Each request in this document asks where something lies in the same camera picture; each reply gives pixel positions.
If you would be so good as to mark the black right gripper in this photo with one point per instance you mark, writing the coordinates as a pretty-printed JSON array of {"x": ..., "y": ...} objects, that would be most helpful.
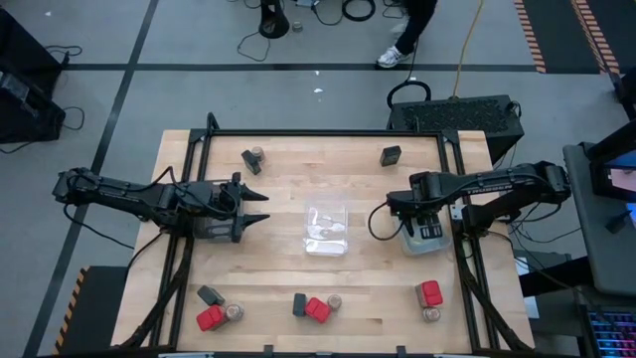
[{"x": 412, "y": 206}]

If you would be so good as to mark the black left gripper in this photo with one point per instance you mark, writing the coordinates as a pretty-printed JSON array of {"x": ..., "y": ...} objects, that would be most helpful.
[{"x": 237, "y": 209}]

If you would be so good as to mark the white plastic bin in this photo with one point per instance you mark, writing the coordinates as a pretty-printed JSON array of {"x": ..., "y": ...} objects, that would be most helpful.
[{"x": 417, "y": 246}]

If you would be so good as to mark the dark grey plastic bin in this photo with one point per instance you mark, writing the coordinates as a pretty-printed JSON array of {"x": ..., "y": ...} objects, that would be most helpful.
[{"x": 213, "y": 231}]

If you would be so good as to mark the red-lidded smoked paprika tin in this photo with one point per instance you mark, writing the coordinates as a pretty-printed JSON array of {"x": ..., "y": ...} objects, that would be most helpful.
[
  {"x": 430, "y": 293},
  {"x": 211, "y": 319},
  {"x": 318, "y": 309}
]

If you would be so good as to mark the cork-lidded glass spice jar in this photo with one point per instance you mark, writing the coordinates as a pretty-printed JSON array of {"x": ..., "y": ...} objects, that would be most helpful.
[
  {"x": 334, "y": 301},
  {"x": 431, "y": 314},
  {"x": 234, "y": 312},
  {"x": 258, "y": 153}
]

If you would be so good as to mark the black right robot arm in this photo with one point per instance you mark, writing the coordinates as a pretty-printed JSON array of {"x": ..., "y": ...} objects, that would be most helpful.
[{"x": 497, "y": 179}]

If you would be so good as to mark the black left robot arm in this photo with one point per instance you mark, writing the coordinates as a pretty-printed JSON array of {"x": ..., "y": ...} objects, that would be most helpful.
[{"x": 124, "y": 196}]

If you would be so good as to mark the clear plastic bin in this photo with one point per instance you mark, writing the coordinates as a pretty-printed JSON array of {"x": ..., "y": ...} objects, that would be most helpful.
[{"x": 325, "y": 229}]

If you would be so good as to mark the black perforated computer case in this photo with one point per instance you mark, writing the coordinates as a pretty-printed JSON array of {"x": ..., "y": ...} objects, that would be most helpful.
[{"x": 457, "y": 117}]

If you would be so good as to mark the black table clamp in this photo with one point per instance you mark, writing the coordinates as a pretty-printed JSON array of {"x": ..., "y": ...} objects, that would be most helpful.
[
  {"x": 268, "y": 350},
  {"x": 401, "y": 350}
]

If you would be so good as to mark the black mat striped edge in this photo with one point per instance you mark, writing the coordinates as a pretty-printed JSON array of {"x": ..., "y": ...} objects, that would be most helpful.
[
  {"x": 99, "y": 308},
  {"x": 561, "y": 30}
]

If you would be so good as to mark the black round stand base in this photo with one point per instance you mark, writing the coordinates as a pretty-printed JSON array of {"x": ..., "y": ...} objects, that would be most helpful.
[{"x": 273, "y": 22}]

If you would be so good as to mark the small glass cup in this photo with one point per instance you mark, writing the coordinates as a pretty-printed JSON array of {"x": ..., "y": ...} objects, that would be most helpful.
[{"x": 297, "y": 26}]

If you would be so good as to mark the grey desk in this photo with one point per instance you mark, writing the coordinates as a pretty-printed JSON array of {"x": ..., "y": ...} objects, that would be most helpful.
[{"x": 596, "y": 248}]

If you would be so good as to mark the person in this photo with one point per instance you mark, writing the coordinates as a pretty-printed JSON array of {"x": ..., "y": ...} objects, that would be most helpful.
[{"x": 415, "y": 25}]

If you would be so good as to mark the small black desk device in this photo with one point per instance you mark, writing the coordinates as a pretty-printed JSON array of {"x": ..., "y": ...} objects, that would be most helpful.
[{"x": 617, "y": 224}]

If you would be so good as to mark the computer monitor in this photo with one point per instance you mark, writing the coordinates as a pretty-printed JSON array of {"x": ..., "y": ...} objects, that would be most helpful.
[{"x": 621, "y": 176}]

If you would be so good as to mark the backlit keyboard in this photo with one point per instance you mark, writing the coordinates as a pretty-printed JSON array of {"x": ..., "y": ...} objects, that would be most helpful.
[{"x": 613, "y": 335}]

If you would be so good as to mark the black equipment rack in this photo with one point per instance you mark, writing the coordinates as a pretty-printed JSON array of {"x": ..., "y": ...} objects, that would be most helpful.
[{"x": 30, "y": 119}]

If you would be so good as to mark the black equipment stand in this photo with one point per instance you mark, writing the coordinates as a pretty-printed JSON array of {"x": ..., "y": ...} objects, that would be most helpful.
[{"x": 628, "y": 94}]

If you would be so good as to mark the black equipment case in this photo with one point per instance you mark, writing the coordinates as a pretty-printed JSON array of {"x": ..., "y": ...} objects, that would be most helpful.
[{"x": 25, "y": 45}]

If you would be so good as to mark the black metal table frame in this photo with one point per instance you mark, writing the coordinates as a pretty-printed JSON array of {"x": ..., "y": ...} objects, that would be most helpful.
[{"x": 323, "y": 132}]

